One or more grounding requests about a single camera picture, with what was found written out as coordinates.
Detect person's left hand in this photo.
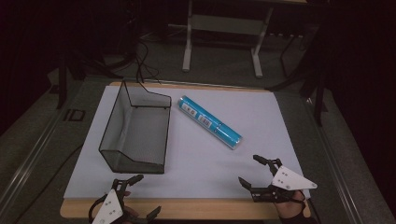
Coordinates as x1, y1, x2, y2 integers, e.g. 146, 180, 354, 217
122, 190, 140, 224

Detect person's right hand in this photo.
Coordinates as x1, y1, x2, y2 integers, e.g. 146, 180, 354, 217
274, 189, 308, 219

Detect black wire mesh basket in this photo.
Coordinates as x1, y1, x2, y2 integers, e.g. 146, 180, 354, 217
98, 79, 173, 175

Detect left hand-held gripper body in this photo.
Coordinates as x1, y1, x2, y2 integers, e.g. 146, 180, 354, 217
88, 178, 149, 224

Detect white metal table frame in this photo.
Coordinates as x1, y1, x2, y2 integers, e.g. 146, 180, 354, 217
181, 0, 276, 79

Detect black stand legs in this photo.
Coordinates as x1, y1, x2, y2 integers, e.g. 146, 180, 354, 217
55, 52, 124, 110
266, 29, 330, 127

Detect grey metal rail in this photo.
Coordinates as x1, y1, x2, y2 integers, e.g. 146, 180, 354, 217
0, 101, 74, 216
305, 97, 367, 224

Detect black floor cable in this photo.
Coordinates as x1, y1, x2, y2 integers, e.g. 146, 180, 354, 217
11, 143, 84, 224

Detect black hanging cables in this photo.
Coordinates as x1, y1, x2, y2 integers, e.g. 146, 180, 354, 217
134, 38, 163, 86

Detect black floor bracket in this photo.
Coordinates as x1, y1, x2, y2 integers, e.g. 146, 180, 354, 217
63, 108, 87, 122

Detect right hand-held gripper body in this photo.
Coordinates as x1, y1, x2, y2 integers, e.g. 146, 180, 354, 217
250, 158, 318, 204

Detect blue cylindrical tube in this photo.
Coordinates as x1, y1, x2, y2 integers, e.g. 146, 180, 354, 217
177, 94, 244, 151

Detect white table mat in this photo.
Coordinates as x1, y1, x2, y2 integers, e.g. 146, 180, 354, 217
63, 85, 311, 201

